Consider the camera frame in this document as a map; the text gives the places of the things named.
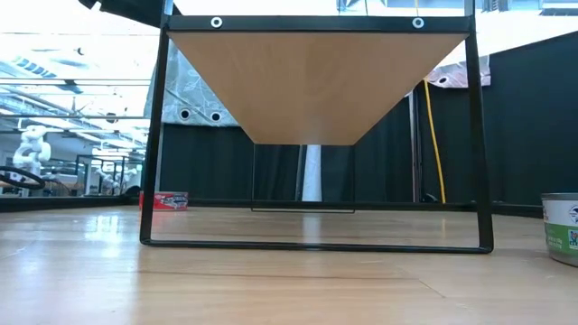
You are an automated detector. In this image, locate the red seafood can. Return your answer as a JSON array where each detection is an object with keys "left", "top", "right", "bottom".
[{"left": 138, "top": 190, "right": 190, "bottom": 212}]

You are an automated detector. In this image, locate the Bumble Bee tuna can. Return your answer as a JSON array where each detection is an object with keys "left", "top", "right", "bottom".
[{"left": 540, "top": 192, "right": 578, "bottom": 268}]

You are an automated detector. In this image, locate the black curtain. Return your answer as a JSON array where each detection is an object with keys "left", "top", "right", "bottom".
[
  {"left": 155, "top": 124, "right": 303, "bottom": 203},
  {"left": 320, "top": 30, "right": 578, "bottom": 218}
]

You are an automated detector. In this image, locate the grey patterned tarp with grommets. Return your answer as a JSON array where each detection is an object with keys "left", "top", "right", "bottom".
[{"left": 143, "top": 42, "right": 240, "bottom": 128}]

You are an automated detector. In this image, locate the grey metal pole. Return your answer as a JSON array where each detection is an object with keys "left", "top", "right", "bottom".
[{"left": 407, "top": 89, "right": 422, "bottom": 203}]

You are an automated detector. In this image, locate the pinkish tarp with grommet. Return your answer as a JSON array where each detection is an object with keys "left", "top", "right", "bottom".
[{"left": 426, "top": 53, "right": 492, "bottom": 89}]

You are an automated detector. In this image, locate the wooden shelf riser black frame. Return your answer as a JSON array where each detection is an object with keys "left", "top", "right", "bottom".
[{"left": 138, "top": 0, "right": 494, "bottom": 255}]

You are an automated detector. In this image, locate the black aluminium table frame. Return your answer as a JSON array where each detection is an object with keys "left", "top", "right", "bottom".
[{"left": 0, "top": 194, "right": 578, "bottom": 218}]

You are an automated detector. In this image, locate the yellow cable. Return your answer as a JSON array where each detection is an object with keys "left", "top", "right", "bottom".
[{"left": 414, "top": 0, "right": 448, "bottom": 204}]

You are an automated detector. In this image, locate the black background frame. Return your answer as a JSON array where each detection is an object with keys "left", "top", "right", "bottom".
[{"left": 74, "top": 153, "right": 146, "bottom": 196}]

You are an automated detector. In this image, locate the black hoop cable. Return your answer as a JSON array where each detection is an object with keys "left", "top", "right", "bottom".
[{"left": 0, "top": 165, "right": 46, "bottom": 190}]

